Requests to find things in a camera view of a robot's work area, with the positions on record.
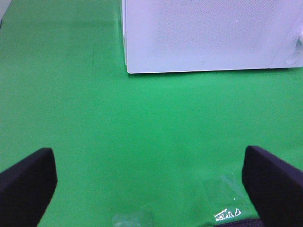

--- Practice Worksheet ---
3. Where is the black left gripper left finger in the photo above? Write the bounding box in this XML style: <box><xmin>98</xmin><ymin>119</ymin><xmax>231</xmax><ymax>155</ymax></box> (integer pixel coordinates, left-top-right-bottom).
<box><xmin>0</xmin><ymin>148</ymin><xmax>57</xmax><ymax>227</ymax></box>

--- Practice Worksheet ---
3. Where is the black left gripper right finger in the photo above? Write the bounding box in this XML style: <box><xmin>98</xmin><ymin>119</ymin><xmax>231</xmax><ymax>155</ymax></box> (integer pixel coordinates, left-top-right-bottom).
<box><xmin>242</xmin><ymin>146</ymin><xmax>303</xmax><ymax>227</ymax></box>

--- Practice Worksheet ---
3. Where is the white microwave door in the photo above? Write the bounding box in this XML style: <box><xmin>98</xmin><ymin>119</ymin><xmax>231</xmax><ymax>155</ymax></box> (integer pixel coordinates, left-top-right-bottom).
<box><xmin>121</xmin><ymin>0</ymin><xmax>303</xmax><ymax>74</ymax></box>

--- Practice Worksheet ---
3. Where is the clear tape patch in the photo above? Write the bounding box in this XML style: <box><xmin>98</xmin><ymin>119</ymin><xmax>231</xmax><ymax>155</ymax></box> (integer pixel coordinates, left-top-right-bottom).
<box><xmin>203</xmin><ymin>173</ymin><xmax>251</xmax><ymax>223</ymax></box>

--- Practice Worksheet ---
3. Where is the green table cloth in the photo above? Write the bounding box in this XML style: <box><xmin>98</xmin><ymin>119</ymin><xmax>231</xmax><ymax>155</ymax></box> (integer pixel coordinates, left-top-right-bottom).
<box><xmin>0</xmin><ymin>0</ymin><xmax>303</xmax><ymax>227</ymax></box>

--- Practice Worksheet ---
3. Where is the white microwave oven body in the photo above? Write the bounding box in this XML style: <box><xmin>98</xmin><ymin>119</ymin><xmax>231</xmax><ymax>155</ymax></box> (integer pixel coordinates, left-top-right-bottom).
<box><xmin>270</xmin><ymin>7</ymin><xmax>303</xmax><ymax>69</ymax></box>

